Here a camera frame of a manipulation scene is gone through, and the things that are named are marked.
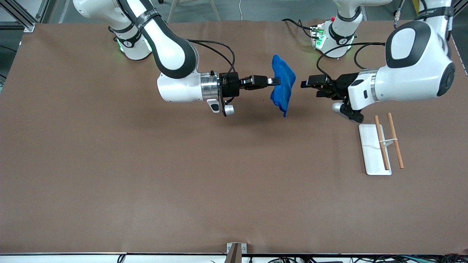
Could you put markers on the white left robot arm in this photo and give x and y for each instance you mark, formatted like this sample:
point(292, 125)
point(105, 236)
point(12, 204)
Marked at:
point(413, 73)

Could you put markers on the metal table edge bracket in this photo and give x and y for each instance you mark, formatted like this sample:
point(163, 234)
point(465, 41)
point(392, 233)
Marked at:
point(234, 252)

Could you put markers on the blue towel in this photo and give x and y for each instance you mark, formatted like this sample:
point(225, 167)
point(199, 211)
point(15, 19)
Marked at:
point(283, 82)

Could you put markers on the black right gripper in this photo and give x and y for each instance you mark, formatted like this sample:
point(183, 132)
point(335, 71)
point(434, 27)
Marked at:
point(229, 84)

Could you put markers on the wooden stool legs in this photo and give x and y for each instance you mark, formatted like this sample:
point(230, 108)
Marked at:
point(175, 9)

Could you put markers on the wooden rack rod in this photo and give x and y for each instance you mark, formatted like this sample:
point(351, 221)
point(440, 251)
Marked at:
point(381, 142)
point(395, 142)

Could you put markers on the white rack base plate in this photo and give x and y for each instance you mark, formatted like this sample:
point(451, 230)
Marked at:
point(371, 153)

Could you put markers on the aluminium frame profile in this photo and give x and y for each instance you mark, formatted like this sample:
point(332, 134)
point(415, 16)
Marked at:
point(20, 16)

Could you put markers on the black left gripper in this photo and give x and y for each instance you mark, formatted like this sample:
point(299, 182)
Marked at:
point(342, 83)

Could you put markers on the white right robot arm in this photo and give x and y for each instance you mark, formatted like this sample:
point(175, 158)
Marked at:
point(172, 54)

